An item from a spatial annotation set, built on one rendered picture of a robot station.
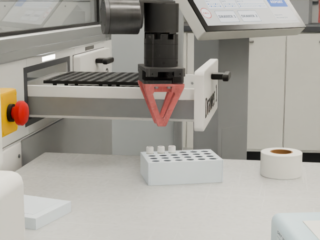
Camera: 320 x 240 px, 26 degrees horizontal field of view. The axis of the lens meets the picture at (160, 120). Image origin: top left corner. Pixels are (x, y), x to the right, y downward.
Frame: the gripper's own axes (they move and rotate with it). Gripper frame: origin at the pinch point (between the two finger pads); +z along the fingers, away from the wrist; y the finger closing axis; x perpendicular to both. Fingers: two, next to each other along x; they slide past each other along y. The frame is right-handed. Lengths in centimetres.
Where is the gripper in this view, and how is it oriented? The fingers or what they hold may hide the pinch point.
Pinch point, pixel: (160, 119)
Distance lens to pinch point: 117.2
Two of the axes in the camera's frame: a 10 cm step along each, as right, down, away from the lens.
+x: 9.9, -0.1, 1.7
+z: -0.1, 9.9, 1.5
